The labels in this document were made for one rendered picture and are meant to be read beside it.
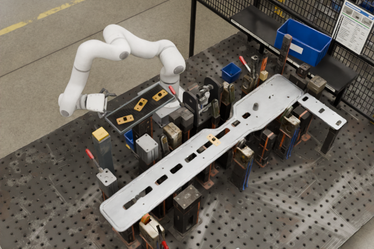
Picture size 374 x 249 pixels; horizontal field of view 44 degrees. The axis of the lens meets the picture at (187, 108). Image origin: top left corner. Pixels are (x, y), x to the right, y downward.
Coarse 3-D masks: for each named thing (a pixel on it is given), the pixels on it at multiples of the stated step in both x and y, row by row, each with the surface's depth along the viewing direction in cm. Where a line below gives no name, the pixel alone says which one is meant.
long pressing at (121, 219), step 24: (264, 96) 272; (288, 96) 272; (240, 120) 260; (264, 120) 260; (192, 144) 248; (168, 168) 238; (192, 168) 238; (120, 192) 228; (168, 192) 229; (120, 216) 220
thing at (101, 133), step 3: (99, 129) 233; (102, 129) 233; (93, 132) 231; (96, 132) 231; (99, 132) 231; (102, 132) 231; (105, 132) 232; (93, 135) 231; (96, 135) 230; (99, 135) 230; (102, 135) 230; (105, 135) 230; (108, 135) 232; (99, 138) 229; (102, 138) 230
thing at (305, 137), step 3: (312, 114) 273; (309, 117) 274; (309, 120) 278; (309, 123) 282; (306, 126) 281; (303, 129) 284; (306, 129) 285; (303, 132) 286; (306, 132) 290; (303, 135) 290; (306, 135) 291; (309, 135) 291; (303, 138) 289; (306, 138) 289
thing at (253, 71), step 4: (252, 56) 263; (256, 56) 262; (252, 60) 262; (256, 60) 261; (252, 64) 264; (256, 64) 266; (252, 68) 266; (256, 68) 268; (252, 72) 268; (256, 72) 270; (252, 76) 270; (256, 76) 272
